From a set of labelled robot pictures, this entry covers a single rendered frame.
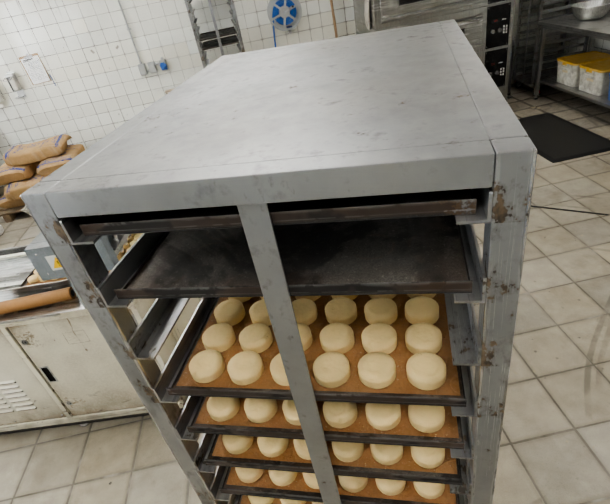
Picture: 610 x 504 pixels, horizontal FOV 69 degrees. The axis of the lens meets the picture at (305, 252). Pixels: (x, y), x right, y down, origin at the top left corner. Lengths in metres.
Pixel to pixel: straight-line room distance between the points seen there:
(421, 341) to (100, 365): 2.02
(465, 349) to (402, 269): 0.12
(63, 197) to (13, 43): 6.06
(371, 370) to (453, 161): 0.32
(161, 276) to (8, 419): 2.51
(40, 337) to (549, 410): 2.43
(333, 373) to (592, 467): 1.89
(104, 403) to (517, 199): 2.49
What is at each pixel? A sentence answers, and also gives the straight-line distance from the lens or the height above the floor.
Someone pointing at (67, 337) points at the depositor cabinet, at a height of 0.68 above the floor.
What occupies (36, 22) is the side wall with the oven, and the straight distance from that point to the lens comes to 6.41.
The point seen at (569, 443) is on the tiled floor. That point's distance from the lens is 2.43.
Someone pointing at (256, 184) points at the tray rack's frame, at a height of 1.81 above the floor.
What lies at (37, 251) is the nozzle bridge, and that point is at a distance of 2.10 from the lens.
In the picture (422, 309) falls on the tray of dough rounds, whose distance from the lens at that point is 0.68.
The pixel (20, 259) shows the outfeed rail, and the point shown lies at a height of 0.87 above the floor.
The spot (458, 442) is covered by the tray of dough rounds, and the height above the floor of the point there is 1.41.
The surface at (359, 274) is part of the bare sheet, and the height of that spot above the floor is 1.67.
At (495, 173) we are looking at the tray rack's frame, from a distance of 0.39.
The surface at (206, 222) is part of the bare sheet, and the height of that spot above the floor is 1.77.
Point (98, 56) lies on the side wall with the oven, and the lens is 6.27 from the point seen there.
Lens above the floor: 1.97
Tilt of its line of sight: 33 degrees down
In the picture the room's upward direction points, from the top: 12 degrees counter-clockwise
